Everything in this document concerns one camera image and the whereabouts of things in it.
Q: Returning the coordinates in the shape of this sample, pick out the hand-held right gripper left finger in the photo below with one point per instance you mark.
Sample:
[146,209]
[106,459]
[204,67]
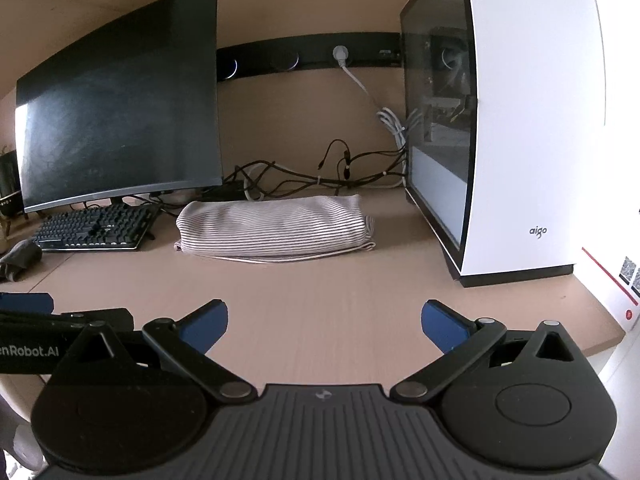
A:
[205,325]

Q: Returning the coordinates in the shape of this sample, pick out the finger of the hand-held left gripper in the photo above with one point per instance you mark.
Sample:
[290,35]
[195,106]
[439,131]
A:
[120,320]
[25,303]

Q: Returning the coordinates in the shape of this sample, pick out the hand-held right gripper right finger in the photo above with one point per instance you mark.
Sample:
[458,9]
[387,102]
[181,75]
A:
[442,325]

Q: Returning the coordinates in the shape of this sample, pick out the striped white garment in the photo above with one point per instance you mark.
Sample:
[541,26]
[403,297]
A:
[275,225]

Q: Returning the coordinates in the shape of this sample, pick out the grey crumpled cloth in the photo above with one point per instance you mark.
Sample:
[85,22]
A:
[20,257]

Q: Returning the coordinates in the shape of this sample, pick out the black keyboard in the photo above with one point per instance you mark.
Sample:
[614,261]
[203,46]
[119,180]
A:
[90,227]

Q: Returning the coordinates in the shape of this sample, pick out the black power adapter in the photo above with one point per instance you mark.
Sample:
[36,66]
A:
[225,192]

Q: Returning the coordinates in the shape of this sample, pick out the white paper with red border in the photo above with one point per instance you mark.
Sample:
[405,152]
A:
[607,280]

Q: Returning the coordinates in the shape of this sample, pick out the white computer case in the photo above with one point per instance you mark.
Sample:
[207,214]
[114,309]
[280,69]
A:
[530,135]

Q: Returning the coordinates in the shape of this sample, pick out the black computer monitor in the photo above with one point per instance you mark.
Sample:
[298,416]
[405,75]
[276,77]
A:
[125,100]

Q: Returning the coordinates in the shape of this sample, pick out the black wall power strip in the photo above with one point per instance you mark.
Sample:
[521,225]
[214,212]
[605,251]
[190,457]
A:
[310,52]

